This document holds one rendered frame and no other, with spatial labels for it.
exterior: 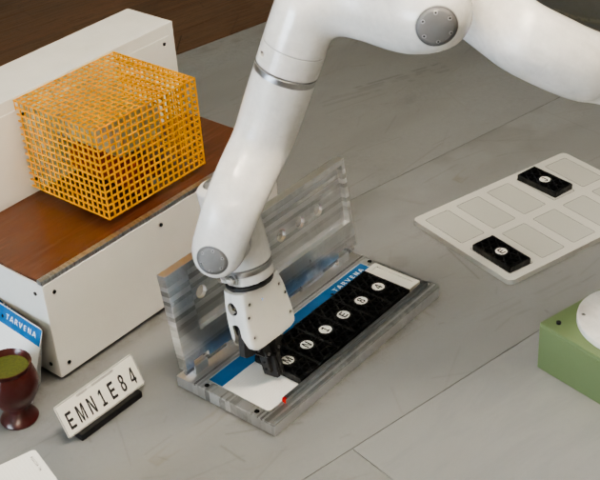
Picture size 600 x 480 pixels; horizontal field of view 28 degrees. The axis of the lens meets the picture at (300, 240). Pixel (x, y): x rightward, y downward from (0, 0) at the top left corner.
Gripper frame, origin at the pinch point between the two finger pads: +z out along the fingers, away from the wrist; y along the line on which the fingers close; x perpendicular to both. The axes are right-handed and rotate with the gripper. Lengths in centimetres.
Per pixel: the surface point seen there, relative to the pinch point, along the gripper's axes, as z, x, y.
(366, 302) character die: 1.7, -0.8, 22.9
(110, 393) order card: -1.8, 17.1, -18.9
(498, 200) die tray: 4, 1, 67
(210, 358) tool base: 0.4, 11.8, -2.5
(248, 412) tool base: 3.2, -1.9, -8.8
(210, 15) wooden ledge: -19, 114, 107
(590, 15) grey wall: 34, 89, 260
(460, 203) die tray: 2, 6, 62
